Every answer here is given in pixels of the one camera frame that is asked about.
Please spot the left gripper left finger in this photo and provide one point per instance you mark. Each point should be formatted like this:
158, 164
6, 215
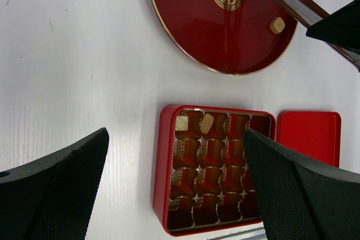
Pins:
52, 197

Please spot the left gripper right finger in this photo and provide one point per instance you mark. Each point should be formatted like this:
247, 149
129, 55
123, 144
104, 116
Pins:
300, 197

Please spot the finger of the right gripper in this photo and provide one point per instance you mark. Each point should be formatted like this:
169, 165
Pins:
341, 28

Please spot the tan square chocolate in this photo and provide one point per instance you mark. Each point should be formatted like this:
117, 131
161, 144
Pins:
206, 123

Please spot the white square chocolate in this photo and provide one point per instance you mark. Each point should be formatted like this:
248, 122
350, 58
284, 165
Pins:
181, 123

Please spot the tan cube chocolate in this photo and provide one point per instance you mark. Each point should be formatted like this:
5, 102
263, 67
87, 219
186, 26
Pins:
277, 25

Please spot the red chocolate box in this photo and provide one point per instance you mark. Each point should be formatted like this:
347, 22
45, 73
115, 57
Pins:
202, 181

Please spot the red box lid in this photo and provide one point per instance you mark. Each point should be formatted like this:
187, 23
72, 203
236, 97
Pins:
316, 134

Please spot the round red plate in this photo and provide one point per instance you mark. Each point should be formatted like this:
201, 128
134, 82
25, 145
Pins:
227, 36

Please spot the aluminium rail frame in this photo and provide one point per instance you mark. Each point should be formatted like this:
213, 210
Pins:
254, 234

